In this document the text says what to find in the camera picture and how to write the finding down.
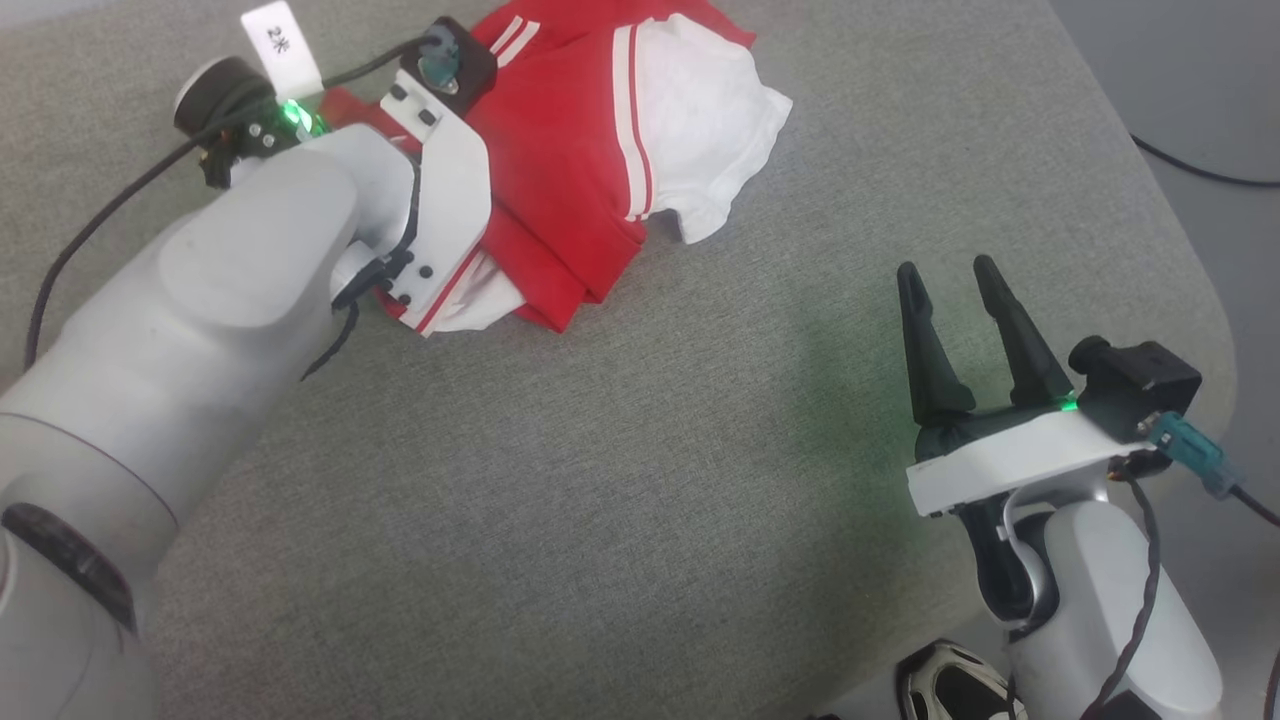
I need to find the teal camera connector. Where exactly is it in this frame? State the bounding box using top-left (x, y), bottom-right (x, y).
top-left (418, 28), bottom-right (461, 96)
top-left (1150, 413), bottom-right (1236, 499)

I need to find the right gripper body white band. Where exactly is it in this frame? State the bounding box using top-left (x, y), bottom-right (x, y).
top-left (906, 398), bottom-right (1171, 521)

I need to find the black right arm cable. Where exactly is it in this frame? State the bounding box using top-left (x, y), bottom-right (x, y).
top-left (1075, 455), bottom-right (1280, 720)

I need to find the teal right camera connector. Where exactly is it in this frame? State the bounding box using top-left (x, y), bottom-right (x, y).
top-left (1150, 413), bottom-right (1236, 499)

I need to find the white cable label tag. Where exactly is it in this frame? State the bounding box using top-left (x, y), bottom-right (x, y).
top-left (240, 0), bottom-right (324, 101)

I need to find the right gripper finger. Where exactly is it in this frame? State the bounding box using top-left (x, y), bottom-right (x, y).
top-left (896, 262), bottom-right (977, 426)
top-left (973, 255), bottom-right (1077, 409)

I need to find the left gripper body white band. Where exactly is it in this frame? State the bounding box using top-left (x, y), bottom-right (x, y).
top-left (173, 55), bottom-right (493, 338)

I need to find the black floor cable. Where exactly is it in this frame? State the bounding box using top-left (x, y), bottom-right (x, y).
top-left (1130, 132), bottom-right (1280, 189)

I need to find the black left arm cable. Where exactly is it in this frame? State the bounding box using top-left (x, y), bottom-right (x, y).
top-left (25, 35), bottom-right (436, 381)

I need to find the red and white garment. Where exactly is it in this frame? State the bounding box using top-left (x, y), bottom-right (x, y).
top-left (320, 0), bottom-right (794, 336)

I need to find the teal left camera connector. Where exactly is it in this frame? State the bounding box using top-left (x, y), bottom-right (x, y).
top-left (418, 28), bottom-right (461, 96)

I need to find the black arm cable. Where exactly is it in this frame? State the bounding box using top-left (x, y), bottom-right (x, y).
top-left (25, 35), bottom-right (436, 381)
top-left (1075, 455), bottom-right (1280, 720)

